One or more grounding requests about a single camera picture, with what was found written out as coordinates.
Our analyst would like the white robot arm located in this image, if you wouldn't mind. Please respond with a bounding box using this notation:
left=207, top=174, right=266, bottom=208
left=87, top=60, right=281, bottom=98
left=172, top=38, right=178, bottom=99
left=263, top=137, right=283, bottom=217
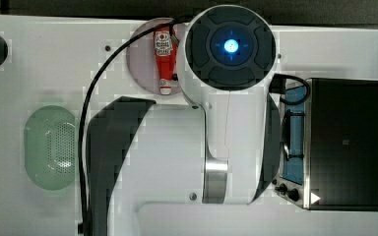
left=84, top=5, right=279, bottom=236

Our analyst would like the red ketchup bottle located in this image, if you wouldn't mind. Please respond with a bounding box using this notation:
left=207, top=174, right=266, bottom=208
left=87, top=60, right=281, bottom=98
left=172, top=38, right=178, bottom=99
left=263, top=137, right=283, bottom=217
left=154, top=28, right=177, bottom=95

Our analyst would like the grey round plate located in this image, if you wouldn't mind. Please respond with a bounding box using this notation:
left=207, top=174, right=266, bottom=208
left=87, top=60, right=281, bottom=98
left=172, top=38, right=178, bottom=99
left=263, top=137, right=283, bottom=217
left=126, top=24, right=186, bottom=95

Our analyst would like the green perforated colander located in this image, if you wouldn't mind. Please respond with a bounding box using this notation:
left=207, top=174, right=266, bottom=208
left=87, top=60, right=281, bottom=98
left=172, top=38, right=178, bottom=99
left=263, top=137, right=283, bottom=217
left=24, top=105, right=78, bottom=191

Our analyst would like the black toaster oven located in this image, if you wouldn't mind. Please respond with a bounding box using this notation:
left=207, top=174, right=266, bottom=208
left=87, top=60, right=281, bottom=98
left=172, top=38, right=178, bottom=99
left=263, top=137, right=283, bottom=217
left=273, top=78, right=378, bottom=211

